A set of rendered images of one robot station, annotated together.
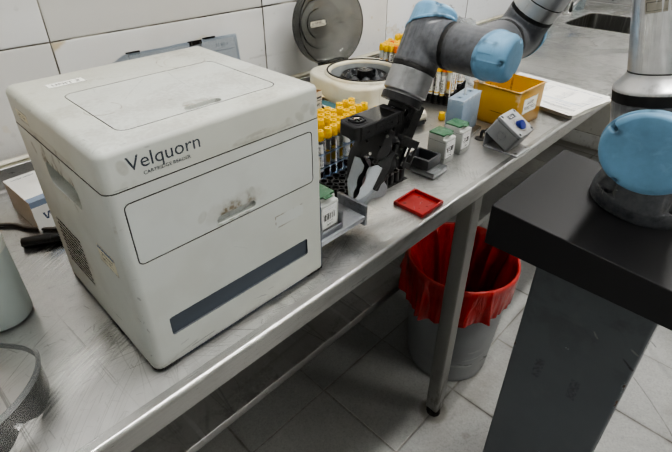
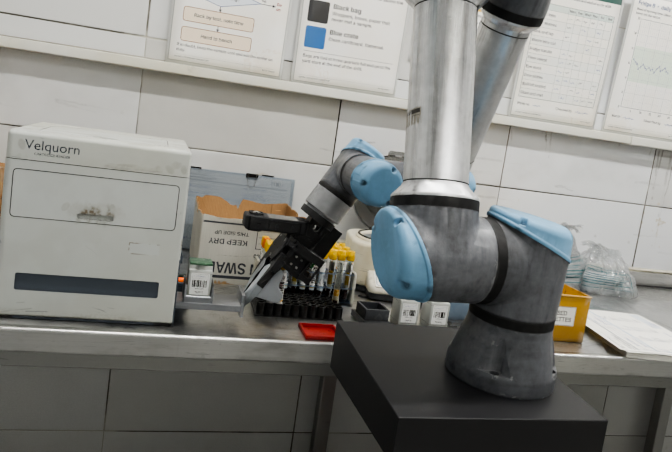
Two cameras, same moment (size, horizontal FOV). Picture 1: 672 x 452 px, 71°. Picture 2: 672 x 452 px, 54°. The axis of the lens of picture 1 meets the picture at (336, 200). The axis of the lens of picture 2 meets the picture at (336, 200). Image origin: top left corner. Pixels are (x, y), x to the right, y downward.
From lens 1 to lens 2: 76 cm
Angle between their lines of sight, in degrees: 37
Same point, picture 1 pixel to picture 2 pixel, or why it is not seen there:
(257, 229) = (109, 243)
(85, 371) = not seen: outside the picture
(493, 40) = (366, 164)
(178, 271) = (34, 237)
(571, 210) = (407, 349)
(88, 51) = not seen: hidden behind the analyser
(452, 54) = (345, 176)
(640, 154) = (382, 248)
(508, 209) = (346, 327)
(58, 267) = not seen: hidden behind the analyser
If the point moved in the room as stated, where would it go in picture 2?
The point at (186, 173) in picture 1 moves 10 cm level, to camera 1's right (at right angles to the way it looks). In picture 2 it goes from (63, 168) to (106, 178)
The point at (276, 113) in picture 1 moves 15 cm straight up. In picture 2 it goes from (148, 158) to (158, 64)
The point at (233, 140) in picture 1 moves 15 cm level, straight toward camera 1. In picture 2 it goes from (106, 162) to (37, 163)
